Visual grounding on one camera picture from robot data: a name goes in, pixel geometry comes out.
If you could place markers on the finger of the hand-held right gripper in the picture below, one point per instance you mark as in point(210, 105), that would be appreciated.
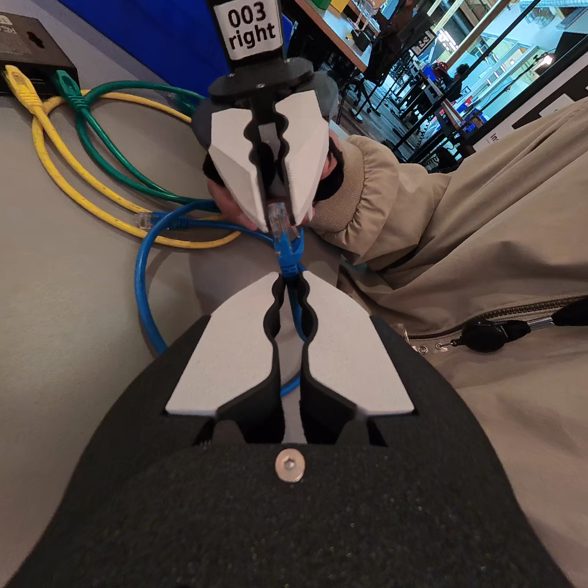
point(305, 147)
point(229, 151)

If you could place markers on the beige jacket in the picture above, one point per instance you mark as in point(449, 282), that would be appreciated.
point(528, 413)

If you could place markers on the black network switch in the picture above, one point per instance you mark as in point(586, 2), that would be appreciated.
point(32, 46)

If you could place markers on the blue plastic bin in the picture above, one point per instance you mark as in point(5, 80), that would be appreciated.
point(160, 36)

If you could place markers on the person's right hand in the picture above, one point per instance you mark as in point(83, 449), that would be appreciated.
point(225, 202)

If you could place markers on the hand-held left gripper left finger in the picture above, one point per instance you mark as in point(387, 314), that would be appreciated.
point(220, 363)

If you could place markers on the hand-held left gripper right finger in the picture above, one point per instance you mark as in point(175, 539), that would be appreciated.
point(358, 363)

